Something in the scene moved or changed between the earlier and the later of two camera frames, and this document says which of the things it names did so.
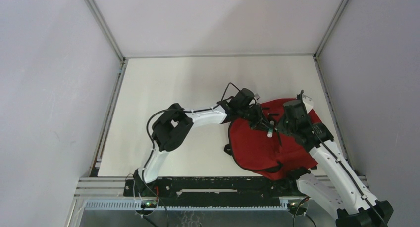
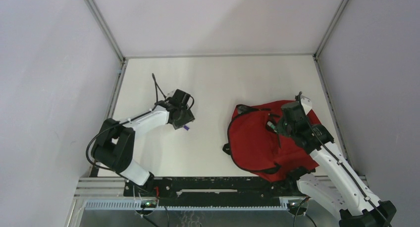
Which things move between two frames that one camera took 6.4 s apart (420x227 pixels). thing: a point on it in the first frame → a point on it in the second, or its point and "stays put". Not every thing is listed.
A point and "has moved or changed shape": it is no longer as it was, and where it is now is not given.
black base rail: x=217 y=192 stays put
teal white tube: x=270 y=134 has moved or changed shape
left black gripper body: x=249 y=114 → x=185 y=117
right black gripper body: x=286 y=127 stays put
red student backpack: x=264 y=150 stays put
